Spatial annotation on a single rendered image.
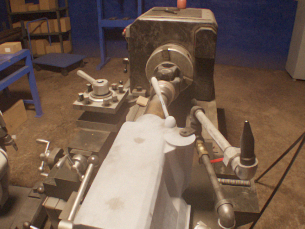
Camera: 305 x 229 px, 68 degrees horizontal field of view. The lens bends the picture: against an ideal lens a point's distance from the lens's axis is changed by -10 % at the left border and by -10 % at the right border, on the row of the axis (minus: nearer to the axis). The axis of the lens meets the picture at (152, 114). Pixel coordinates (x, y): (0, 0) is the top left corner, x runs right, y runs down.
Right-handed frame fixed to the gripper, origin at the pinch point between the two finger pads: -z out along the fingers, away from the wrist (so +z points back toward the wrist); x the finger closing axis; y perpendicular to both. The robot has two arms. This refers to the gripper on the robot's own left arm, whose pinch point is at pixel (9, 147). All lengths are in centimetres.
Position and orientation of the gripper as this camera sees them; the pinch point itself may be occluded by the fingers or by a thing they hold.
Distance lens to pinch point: 185.9
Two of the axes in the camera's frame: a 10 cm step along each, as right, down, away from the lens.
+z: -2.0, -8.5, -4.8
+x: 9.8, -1.3, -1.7
